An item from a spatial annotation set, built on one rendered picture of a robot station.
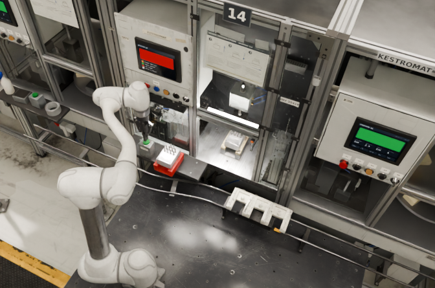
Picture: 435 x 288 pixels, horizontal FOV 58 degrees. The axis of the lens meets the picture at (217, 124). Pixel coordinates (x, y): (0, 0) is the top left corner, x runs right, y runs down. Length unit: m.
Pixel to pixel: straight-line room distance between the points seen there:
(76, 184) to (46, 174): 2.00
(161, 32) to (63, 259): 2.01
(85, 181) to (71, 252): 1.61
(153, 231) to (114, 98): 0.87
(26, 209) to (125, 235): 1.30
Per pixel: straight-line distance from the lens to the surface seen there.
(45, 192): 3.64
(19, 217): 3.59
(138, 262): 2.13
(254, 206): 2.37
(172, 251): 2.43
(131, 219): 2.55
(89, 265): 2.17
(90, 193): 1.75
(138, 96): 2.07
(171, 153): 2.38
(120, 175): 1.74
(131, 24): 1.99
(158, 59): 1.99
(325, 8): 1.79
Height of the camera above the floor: 2.91
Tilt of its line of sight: 49 degrees down
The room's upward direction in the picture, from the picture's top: 4 degrees clockwise
